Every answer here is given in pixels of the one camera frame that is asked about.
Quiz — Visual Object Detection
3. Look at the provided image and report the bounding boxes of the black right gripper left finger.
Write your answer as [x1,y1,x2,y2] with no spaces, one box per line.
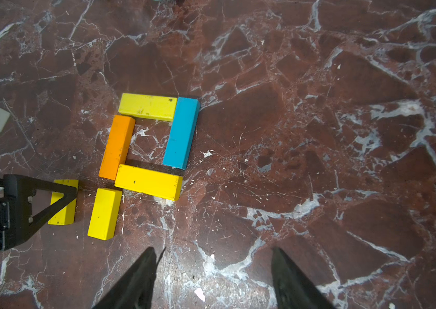
[93,247,165,309]

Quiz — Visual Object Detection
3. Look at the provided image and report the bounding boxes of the short yellow wooden block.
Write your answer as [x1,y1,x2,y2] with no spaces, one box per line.
[88,188,122,240]

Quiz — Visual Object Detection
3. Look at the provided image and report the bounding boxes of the teal wooden block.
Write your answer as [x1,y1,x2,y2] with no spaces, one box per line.
[163,97,200,170]

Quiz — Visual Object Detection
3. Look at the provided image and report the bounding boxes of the large yellow-green wooden block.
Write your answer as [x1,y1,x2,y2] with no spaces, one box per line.
[118,93,178,122]

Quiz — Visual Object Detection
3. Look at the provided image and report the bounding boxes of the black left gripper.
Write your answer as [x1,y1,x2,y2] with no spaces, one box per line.
[0,174,77,251]

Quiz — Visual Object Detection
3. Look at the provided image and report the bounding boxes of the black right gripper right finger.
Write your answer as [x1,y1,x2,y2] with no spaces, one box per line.
[272,247,335,309]

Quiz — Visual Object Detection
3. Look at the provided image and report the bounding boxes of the long yellow wooden block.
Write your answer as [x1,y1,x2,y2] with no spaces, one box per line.
[115,164,183,202]

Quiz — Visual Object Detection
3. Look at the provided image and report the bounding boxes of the small yellow wooden block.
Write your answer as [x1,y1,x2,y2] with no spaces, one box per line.
[48,180,79,225]

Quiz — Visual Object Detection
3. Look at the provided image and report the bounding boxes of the orange wooden block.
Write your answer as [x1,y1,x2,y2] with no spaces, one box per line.
[98,115,135,180]

